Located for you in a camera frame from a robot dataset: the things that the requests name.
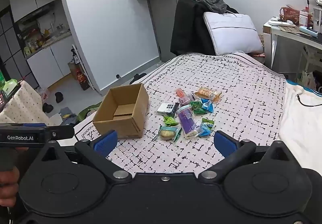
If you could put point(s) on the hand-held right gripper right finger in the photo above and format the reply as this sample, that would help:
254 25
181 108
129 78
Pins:
224 143

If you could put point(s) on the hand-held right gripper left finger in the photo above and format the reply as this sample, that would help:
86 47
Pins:
105 143

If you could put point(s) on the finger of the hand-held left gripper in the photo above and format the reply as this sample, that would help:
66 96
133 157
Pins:
61 132
35 125

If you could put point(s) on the small blue snack packet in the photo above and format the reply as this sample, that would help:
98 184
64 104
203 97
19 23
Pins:
204 130

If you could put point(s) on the green striped snack packet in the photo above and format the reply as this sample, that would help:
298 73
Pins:
208 122

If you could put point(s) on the brown cardboard box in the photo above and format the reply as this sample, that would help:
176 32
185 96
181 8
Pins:
125 113

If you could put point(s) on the blue triangular snack packet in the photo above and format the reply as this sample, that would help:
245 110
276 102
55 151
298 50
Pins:
207 105

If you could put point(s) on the long purple snack packet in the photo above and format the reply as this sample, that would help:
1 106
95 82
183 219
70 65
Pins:
186 122

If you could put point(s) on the large green snack packet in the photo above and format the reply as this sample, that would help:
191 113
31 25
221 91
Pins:
197 107

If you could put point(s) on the teal cake packet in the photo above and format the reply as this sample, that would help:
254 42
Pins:
167 133

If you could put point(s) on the small green snack packet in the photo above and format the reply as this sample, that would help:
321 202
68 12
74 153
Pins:
169 120

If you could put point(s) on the black and white packet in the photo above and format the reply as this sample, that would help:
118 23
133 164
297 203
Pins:
168 109

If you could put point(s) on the person's left hand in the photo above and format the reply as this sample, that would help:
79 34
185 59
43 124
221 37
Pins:
8 186

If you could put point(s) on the black shoe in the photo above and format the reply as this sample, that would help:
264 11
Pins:
59 97
47 108

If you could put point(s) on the printed blanket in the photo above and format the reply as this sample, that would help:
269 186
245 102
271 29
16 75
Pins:
234 123

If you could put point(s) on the dotted beige cloth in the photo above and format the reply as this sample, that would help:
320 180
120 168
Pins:
22 105

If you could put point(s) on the green cloth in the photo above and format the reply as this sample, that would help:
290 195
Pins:
88 113

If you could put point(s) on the green box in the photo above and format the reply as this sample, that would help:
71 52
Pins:
10 87

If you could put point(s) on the orange cracker packet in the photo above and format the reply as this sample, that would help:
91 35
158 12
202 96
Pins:
208 93

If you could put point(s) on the small dark clear packet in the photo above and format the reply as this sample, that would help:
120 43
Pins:
193 96

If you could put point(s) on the small pink purple packet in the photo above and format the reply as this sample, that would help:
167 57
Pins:
185 100

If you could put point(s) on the red brown carton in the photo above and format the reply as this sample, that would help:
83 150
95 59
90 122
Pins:
80 76

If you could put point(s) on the white kitchen base cabinet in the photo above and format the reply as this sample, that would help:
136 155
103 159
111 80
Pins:
50 63

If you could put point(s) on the small orange pink packet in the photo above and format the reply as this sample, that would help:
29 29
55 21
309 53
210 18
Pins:
179 93

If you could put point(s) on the black slippers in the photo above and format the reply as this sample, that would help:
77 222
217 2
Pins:
137 78

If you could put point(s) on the white cloth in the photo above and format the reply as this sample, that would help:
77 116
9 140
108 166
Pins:
301 128

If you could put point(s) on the red flat packet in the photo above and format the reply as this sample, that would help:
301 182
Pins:
259 55

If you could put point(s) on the white pillow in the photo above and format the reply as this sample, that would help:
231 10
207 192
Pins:
232 34

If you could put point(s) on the white desk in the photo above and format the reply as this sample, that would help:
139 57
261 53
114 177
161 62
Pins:
286 50

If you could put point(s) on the white flat device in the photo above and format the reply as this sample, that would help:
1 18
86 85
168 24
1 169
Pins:
278 22

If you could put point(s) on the light blue case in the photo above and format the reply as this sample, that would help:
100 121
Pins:
309 31

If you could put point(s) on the red plastic basket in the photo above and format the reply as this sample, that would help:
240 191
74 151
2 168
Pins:
289 15

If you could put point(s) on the grey hoodie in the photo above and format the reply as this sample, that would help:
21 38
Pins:
210 0

